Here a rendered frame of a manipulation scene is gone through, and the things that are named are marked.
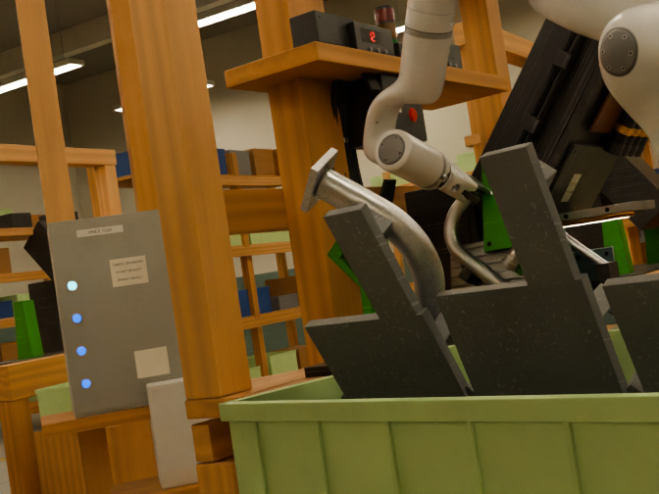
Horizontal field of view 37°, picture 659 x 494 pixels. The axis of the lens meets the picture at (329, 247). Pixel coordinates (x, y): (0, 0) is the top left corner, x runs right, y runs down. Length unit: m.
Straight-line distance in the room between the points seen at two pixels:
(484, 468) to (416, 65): 1.18
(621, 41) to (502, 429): 0.75
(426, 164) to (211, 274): 0.48
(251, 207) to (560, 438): 1.41
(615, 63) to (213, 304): 0.83
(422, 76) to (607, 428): 1.24
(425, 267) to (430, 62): 0.97
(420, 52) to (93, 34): 10.72
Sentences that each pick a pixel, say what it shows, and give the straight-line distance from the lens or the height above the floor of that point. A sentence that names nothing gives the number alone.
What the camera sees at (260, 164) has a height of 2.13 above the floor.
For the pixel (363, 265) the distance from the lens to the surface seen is 0.89.
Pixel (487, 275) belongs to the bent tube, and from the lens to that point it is 2.08.
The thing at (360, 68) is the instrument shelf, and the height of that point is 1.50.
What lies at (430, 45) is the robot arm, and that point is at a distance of 1.83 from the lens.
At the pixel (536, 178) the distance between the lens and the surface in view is 0.78.
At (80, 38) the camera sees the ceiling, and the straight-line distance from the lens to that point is 12.59.
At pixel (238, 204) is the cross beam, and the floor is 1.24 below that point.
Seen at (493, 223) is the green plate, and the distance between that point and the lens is 2.14.
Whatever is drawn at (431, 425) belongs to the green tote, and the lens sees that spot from 0.79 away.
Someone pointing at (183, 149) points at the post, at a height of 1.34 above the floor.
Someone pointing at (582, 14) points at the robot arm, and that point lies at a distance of 1.54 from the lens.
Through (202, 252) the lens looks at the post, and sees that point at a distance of 1.79.
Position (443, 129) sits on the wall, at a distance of 11.98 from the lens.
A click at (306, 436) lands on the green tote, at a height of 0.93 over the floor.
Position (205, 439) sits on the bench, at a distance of 1.84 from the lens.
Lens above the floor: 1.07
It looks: 2 degrees up
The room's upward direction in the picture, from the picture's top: 9 degrees counter-clockwise
